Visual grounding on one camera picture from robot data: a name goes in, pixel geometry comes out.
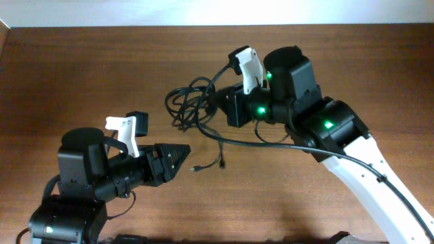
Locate black USB cable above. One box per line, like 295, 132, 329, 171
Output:
164, 76, 226, 173

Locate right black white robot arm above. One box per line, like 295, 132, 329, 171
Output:
210, 46, 433, 243

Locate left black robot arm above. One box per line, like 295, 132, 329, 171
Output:
28, 127, 191, 243

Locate right camera black cable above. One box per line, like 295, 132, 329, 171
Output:
195, 64, 434, 235

